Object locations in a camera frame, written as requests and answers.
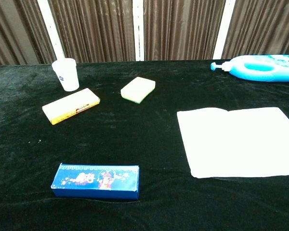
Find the blue detergent pump bottle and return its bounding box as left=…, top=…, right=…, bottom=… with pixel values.
left=210, top=54, right=289, bottom=83

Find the white paper cup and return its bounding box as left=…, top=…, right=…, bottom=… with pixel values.
left=51, top=58, right=80, bottom=92

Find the blue printed rectangular box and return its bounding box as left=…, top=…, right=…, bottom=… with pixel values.
left=51, top=163, right=140, bottom=200

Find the brown pleated curtain panel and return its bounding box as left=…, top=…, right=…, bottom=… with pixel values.
left=221, top=0, right=289, bottom=60
left=0, top=0, right=56, bottom=69
left=47, top=0, right=136, bottom=64
left=143, top=0, right=226, bottom=61

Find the yellow green sponge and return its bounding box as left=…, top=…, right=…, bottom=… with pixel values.
left=120, top=77, right=156, bottom=104

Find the black velvet tablecloth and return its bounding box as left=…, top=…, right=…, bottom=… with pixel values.
left=0, top=59, right=289, bottom=231

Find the white frame post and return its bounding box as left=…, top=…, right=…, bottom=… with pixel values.
left=212, top=0, right=237, bottom=60
left=132, top=0, right=145, bottom=62
left=37, top=0, right=66, bottom=64

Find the yellow white flat box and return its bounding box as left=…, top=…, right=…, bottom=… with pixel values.
left=41, top=88, right=101, bottom=125

